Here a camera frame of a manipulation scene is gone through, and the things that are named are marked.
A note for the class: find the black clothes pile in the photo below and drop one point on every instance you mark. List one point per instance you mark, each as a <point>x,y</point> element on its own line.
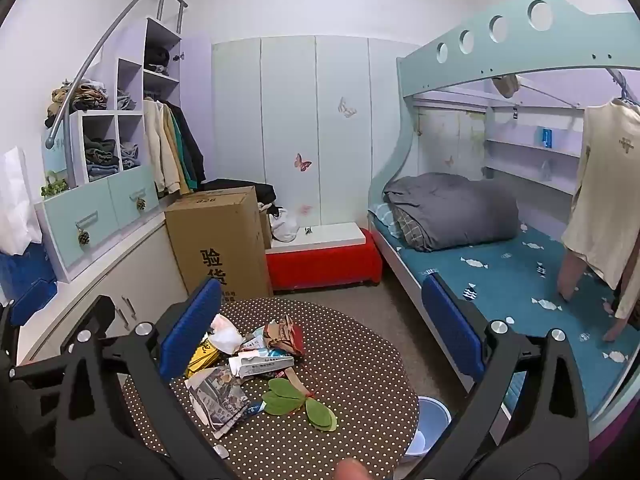
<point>240,190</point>

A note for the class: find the blue plastic basin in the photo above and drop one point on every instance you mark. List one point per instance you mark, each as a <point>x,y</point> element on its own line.
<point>425,420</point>

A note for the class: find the printed paper packet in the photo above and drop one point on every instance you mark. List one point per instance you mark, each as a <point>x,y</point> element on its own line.
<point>220,400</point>

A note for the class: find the folded grey jeans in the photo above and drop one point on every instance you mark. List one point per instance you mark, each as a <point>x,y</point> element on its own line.
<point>129,155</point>

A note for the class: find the teal snack wrapper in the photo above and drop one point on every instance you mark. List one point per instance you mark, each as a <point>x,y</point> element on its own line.
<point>254,341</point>

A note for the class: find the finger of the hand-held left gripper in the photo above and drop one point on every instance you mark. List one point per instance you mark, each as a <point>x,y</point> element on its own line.
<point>104,314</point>

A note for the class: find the white plastic bag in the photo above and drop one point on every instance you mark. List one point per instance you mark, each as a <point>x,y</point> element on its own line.
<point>15,200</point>
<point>285,225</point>

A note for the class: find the white crushed carton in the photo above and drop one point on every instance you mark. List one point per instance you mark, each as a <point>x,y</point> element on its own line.
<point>260,365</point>

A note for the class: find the brown red snack wrapper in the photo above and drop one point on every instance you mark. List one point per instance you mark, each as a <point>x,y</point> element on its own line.
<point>285,335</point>

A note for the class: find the wide teal drawer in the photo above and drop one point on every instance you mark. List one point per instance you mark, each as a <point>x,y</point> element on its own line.
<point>75,225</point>

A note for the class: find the black folded clothes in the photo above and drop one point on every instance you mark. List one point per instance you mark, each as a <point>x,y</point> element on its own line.
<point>157,57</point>

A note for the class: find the large cardboard box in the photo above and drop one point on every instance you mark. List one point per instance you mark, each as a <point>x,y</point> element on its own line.
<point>220,240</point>

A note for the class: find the dark folded clothes stack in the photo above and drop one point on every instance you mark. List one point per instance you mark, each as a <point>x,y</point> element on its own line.
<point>102,155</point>

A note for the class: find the grey metal handrail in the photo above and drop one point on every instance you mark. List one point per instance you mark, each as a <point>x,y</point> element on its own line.
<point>90,62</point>

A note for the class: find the red bench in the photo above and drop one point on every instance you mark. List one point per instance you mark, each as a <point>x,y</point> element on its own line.
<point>320,264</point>

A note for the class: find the green artificial leaves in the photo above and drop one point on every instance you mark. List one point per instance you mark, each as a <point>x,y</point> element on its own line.
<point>295,400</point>

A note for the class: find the blue shopping bag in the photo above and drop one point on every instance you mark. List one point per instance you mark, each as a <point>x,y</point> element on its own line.
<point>30,280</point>

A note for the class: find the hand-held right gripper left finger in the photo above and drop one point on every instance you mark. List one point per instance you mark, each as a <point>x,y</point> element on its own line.
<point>190,332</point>

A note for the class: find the narrow teal drawer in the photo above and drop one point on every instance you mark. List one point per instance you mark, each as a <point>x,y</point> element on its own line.
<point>132,195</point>

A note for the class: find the white butterfly sticker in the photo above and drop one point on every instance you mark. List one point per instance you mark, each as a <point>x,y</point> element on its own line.
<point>346,108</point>

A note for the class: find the cream hanging shirt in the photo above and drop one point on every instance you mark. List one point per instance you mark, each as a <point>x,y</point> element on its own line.
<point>605,185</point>

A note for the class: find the clothes hanger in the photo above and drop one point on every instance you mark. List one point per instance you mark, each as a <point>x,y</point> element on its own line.
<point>625,92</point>

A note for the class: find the person's right hand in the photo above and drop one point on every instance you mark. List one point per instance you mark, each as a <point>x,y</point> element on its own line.
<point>351,471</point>

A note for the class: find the white low cabinet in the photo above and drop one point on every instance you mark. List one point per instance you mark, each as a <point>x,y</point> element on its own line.
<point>100,280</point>

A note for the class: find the teal hanging garment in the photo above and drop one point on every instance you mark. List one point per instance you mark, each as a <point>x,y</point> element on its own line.
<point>184,165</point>

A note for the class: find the white stepped shelf unit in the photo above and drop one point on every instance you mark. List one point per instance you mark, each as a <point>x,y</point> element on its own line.
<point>112,115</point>

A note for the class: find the blue checked pillow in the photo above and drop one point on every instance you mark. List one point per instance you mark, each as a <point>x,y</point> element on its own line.
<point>385,217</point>

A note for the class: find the white bench top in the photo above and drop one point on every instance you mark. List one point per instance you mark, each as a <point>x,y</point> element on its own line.
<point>320,235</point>

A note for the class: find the round brown polka-dot table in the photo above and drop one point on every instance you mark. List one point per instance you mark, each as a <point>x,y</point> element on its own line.
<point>350,360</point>

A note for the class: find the cream hanging jacket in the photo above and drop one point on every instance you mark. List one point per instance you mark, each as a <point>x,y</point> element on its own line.
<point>160,150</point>

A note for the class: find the beige hanging hat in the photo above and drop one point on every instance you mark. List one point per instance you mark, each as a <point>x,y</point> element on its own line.
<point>505,85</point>

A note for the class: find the pinecone drawer pull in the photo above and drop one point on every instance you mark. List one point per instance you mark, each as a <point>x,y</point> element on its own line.
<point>83,236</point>
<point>141,204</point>

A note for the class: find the small blue wrapper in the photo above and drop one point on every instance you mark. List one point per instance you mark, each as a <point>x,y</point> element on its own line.
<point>255,408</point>

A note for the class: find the small blue box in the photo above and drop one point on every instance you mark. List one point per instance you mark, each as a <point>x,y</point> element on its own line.
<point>547,137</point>

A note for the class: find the bunk bed teal mattress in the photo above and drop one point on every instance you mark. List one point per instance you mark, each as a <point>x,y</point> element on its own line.
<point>450,67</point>

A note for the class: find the olive folded clothes pile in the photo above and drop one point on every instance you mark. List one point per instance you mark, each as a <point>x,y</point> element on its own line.
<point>75,97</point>

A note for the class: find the folded grey cloth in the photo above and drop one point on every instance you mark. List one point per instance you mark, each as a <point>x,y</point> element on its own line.
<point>126,102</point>

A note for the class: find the yellow plastic bag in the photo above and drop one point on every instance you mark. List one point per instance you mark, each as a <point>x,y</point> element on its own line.
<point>202,361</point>

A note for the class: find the white tissue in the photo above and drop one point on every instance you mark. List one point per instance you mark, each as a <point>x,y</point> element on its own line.
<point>225,335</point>

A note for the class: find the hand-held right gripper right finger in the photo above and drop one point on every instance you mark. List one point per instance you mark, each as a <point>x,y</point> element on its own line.
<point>452,332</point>

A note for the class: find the blue fish print bedsheet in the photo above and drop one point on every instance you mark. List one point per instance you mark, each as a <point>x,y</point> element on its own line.
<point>525,280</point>

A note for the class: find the pale pink butterfly sticker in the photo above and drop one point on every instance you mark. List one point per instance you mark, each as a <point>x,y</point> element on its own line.
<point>305,208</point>

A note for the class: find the grey duvet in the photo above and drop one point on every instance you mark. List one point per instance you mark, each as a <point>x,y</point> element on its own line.
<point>450,205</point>

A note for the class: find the white wardrobe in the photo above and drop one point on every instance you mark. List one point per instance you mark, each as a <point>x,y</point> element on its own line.
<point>290,110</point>

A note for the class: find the black hanging jacket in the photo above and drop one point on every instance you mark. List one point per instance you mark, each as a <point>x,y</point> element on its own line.
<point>192,145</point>

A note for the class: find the small white scrap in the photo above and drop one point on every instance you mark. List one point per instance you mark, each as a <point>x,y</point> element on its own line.
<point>220,452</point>

